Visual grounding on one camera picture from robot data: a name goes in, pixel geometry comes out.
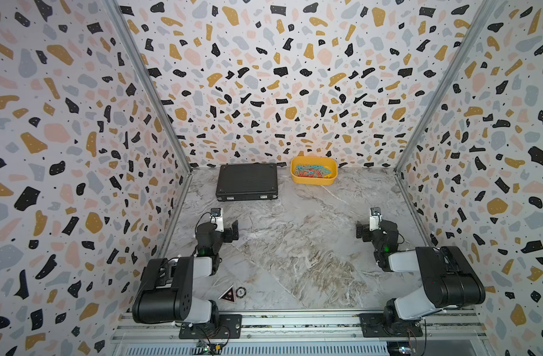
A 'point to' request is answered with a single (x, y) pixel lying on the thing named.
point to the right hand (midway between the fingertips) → (372, 220)
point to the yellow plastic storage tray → (314, 170)
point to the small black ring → (240, 292)
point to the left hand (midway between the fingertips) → (227, 220)
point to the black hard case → (247, 182)
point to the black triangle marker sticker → (228, 295)
